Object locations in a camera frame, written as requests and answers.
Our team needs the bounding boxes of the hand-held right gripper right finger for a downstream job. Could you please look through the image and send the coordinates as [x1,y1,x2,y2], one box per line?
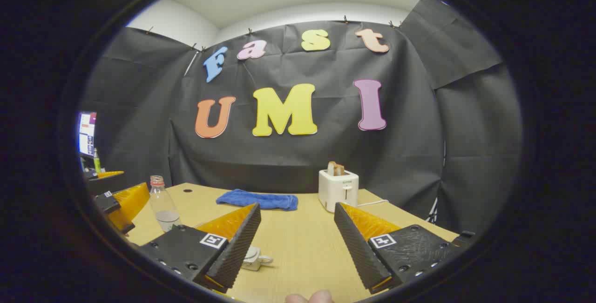
[334,202,466,294]

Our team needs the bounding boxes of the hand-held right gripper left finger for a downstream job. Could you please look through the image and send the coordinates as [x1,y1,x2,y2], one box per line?
[139,202,262,294]

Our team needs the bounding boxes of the white ceramic teacup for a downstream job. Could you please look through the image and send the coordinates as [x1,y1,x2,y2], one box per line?
[241,246,274,272]

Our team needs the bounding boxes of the clear plastic water bottle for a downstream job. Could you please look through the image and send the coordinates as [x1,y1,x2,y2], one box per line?
[149,175,182,233]

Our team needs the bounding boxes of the blue towel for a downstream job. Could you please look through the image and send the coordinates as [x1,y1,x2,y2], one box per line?
[216,189,299,211]

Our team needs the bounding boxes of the computer monitor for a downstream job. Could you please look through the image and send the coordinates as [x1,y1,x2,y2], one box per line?
[78,112,97,157]

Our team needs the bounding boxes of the white toaster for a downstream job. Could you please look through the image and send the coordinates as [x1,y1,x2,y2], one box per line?
[318,169,359,213]

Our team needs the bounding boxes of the black backdrop cloth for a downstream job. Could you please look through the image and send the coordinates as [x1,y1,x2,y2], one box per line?
[81,0,522,236]

